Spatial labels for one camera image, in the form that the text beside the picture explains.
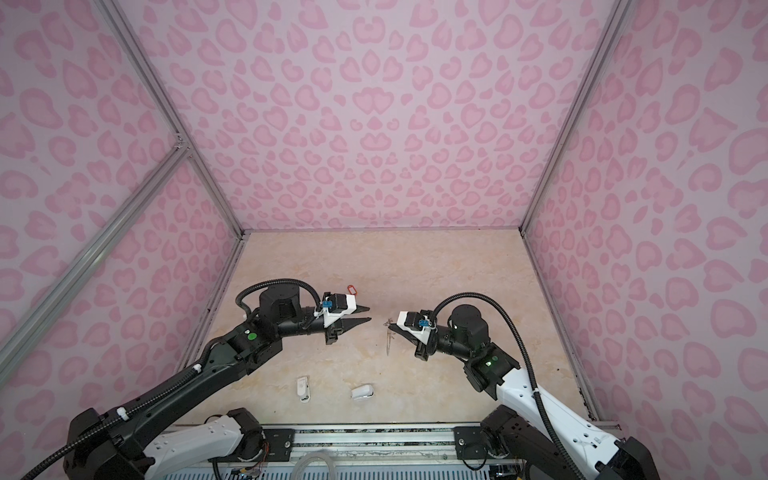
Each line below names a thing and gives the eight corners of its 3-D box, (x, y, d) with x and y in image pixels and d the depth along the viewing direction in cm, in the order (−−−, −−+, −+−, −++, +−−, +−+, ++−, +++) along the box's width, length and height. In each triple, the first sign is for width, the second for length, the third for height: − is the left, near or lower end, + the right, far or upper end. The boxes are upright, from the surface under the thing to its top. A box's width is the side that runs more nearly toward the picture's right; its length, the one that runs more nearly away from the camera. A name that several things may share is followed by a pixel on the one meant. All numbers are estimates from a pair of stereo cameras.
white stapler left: (301, 403, 81) (297, 400, 78) (300, 381, 85) (297, 377, 82) (310, 401, 82) (307, 397, 79) (310, 379, 85) (306, 375, 82)
